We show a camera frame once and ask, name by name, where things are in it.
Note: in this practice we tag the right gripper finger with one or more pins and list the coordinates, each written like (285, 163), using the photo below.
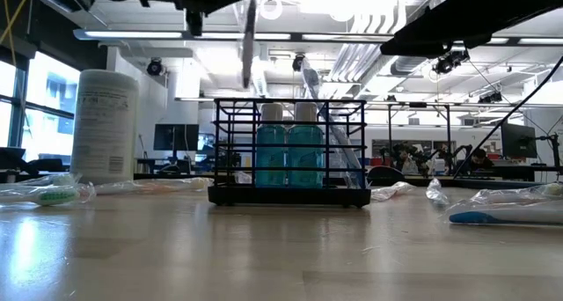
(418, 41)

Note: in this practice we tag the dark background furniture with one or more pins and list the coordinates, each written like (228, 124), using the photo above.
(13, 158)

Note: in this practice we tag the black background station frame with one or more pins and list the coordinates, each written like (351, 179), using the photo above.
(389, 129)

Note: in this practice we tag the black aluminium table frame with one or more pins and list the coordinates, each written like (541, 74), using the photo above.
(176, 176)

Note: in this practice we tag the person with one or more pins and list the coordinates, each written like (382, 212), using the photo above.
(480, 159)
(404, 162)

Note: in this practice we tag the blue toothbrush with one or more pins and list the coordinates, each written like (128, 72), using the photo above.
(475, 217)
(334, 134)

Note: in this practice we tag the black computer monitor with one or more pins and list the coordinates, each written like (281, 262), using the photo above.
(519, 140)
(176, 137)

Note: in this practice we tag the green toothbrush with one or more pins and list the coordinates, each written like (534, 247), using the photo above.
(57, 196)

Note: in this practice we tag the black ceiling spotlight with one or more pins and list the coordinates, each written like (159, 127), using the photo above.
(448, 62)
(490, 97)

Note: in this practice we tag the white wipes canister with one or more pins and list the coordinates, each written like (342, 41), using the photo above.
(105, 129)

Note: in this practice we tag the blue mouthwash bottle white cap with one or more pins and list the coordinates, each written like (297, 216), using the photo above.
(270, 160)
(305, 160)

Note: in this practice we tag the large window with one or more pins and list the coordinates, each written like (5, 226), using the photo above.
(48, 116)

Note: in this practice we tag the orange toothbrush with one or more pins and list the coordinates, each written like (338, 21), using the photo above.
(249, 50)

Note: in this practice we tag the black ceiling camera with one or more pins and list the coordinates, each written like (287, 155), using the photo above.
(154, 67)
(299, 63)

